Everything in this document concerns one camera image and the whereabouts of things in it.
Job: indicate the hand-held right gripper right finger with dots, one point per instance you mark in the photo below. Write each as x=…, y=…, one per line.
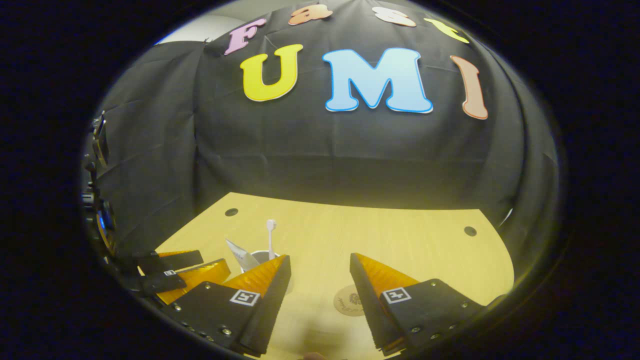
x=365, y=300

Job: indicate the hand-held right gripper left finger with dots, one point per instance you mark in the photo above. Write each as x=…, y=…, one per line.
x=267, y=310

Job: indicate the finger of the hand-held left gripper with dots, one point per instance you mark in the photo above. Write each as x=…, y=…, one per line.
x=195, y=277
x=170, y=261

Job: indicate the round wooden coaster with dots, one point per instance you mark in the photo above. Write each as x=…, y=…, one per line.
x=347, y=302

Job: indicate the white toothpaste tube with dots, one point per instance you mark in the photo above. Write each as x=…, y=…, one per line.
x=242, y=257

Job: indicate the pink and white toothbrush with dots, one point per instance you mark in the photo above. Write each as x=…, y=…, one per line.
x=270, y=240

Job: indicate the light wooden desktop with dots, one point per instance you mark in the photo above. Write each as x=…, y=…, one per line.
x=400, y=240

